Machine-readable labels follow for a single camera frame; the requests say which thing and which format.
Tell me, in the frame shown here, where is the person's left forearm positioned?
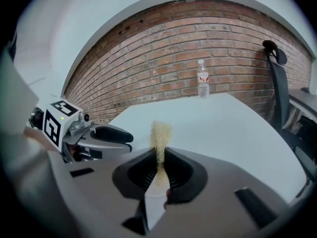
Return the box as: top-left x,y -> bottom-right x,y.
23,126 -> 54,154

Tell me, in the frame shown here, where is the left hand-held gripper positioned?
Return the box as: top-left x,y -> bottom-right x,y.
43,99 -> 134,163

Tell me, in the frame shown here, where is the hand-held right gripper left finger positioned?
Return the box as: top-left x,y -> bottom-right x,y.
48,148 -> 159,238

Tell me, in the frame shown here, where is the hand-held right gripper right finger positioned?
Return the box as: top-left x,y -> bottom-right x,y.
162,146 -> 290,231

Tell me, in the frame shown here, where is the black office chair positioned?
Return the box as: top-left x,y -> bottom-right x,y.
262,39 -> 317,198

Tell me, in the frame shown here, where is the clear plastic water bottle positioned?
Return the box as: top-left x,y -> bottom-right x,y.
196,59 -> 210,100

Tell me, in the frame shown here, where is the yellow sponge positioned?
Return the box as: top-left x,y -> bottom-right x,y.
150,119 -> 173,195

